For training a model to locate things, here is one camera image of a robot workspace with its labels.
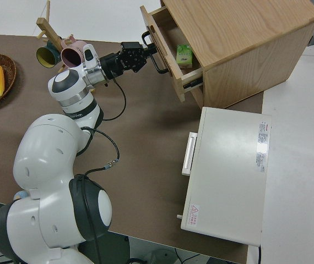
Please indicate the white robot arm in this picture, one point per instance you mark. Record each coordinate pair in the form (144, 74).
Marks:
(49, 154)

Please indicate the white toaster oven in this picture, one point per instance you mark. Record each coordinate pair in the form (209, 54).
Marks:
(228, 170)

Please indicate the pink mug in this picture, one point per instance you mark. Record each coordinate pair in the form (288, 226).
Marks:
(70, 56)

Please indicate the dark blue mug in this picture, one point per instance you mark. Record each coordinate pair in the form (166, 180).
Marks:
(45, 55)

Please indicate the light wooden drawer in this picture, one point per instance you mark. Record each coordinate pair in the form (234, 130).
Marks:
(173, 71)

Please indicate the green tissue pack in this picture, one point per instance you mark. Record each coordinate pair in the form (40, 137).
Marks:
(184, 56)

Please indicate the light wooden cabinet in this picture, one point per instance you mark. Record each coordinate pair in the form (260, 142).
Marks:
(242, 41)

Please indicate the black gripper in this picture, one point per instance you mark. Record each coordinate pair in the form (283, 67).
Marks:
(130, 57)

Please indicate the wooden mug tree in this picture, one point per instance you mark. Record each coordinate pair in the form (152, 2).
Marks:
(49, 31)

